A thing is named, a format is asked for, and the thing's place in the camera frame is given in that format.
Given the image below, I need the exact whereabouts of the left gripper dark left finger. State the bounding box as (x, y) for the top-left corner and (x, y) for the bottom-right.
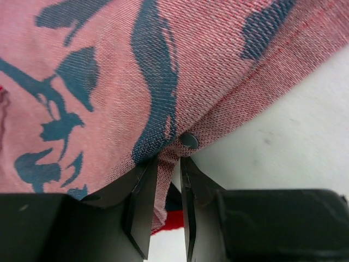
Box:
(1, 158), (158, 262)

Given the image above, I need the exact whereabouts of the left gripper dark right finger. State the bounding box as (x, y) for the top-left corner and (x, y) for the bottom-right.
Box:
(180, 157), (348, 261)

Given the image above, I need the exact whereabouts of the red patterned pillowcase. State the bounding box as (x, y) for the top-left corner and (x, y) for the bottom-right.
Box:
(1, 1), (348, 231)

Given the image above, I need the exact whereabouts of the white pillow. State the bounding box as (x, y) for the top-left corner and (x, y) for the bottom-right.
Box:
(150, 47), (348, 261)

